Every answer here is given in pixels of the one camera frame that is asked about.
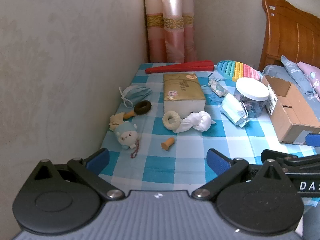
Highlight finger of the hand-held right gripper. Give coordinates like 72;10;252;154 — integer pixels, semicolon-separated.
305;133;320;147
261;149;320;174

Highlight pink floral pillow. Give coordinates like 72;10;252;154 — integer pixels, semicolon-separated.
297;61;320;98

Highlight packaged blue face masks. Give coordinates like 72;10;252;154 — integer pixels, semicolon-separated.
220;93;250;128

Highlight rainbow pop bubble toy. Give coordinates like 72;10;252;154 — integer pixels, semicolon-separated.
216;60;263;82

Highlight beige fabric toy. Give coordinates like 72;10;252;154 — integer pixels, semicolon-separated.
109;112;137;130

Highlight blue checkered tablecloth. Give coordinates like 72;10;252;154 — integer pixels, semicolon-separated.
100;62;320;205

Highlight cream knitted scrunchie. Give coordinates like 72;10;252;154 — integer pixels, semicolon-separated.
162;110;183;131

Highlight patterned fabric pouch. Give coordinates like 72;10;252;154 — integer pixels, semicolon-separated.
206;73;229;98

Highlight white cloth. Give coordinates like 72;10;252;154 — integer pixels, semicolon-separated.
174;111;217;133

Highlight gold tissue pack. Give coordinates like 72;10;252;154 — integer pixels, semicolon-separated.
163;72;206;119

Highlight brown cardboard box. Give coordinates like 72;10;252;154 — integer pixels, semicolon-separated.
261;75;320;144

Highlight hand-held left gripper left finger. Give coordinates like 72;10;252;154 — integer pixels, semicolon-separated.
34;148;125;200

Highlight blue floral pillow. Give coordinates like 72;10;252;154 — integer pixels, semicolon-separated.
280;55;320;103

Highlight clear jar with white lid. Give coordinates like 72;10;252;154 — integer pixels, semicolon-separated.
234;77;270;119

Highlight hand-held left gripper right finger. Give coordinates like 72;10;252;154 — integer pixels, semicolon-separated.
192;148;290;202

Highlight pink curtain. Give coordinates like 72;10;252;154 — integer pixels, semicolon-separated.
144;0;198;64

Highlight brown scrunchie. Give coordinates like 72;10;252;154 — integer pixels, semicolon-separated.
134;100;152;115

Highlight light blue plush toy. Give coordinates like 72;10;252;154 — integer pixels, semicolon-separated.
114;120;141;159

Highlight blue face mask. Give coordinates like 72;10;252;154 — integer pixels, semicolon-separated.
119;85;153;108

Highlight orange foam earplug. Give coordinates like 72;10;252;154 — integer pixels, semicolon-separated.
161;137;175;150

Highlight red folding fan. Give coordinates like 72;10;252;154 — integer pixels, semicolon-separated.
145;59;215;74

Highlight wooden headboard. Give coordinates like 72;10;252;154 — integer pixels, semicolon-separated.
259;0;320;73

